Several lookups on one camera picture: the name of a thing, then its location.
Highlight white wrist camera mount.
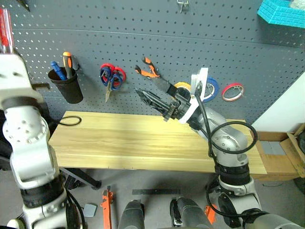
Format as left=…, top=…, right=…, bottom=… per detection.
left=179, top=67, right=211, bottom=125
left=0, top=53, right=44, bottom=108

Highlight orange needle nose pliers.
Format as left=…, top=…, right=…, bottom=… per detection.
left=134, top=56, right=167, bottom=89

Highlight orange black handled screwdriver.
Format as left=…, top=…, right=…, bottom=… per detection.
left=62, top=51, right=74, bottom=80

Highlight brown cardboard box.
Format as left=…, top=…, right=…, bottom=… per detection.
left=249, top=124, right=305, bottom=182

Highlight blue tape roll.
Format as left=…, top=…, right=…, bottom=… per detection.
left=202, top=76, right=220, bottom=104

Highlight red tape roll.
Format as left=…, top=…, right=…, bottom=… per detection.
left=222, top=83, right=245, bottom=103

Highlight dark rounded shape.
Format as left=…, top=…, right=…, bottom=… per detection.
left=117, top=199, right=145, bottom=229
left=169, top=196, right=213, bottom=229

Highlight grey foam pad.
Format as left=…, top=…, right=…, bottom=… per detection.
left=258, top=141, right=286, bottom=156

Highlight small grey square pad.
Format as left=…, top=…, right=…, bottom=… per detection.
left=83, top=203, right=98, bottom=218

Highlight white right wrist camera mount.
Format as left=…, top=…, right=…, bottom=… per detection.
left=179, top=67, right=211, bottom=125

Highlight blue black handled scissors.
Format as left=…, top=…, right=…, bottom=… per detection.
left=100, top=66, right=123, bottom=103

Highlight orange clamp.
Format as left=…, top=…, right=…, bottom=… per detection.
left=100, top=186, right=114, bottom=229

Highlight black plastic cup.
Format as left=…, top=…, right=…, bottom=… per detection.
left=47, top=68, right=84, bottom=104

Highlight blue handled screwdriver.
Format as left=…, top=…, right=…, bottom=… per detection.
left=50, top=61, right=68, bottom=81

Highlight orange handled garden shears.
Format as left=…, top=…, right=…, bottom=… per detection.
left=16, top=0, right=31, bottom=12

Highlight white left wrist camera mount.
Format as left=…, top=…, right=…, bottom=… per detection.
left=0, top=53, right=44, bottom=108

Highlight black table leg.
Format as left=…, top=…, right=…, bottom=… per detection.
left=59, top=167, right=102, bottom=191

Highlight clear plastic bag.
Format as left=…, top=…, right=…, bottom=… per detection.
left=289, top=0, right=305, bottom=9

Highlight red handled scissors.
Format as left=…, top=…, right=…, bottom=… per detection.
left=99, top=62, right=127, bottom=88

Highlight grey pegboard wall panel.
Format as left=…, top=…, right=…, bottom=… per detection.
left=0, top=0, right=305, bottom=125

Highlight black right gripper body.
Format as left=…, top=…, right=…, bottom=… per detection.
left=163, top=87, right=194, bottom=122

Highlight red handled screwdriver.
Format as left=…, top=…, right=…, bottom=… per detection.
left=0, top=8, right=15, bottom=54

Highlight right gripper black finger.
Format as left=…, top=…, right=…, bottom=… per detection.
left=153, top=78, right=179, bottom=95
left=135, top=88, right=174, bottom=115

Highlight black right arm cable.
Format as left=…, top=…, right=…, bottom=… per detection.
left=194, top=80, right=259, bottom=218

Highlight orange bracket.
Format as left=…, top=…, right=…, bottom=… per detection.
left=203, top=205, right=217, bottom=225

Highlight dark metal ruler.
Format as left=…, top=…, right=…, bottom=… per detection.
left=132, top=188, right=182, bottom=196

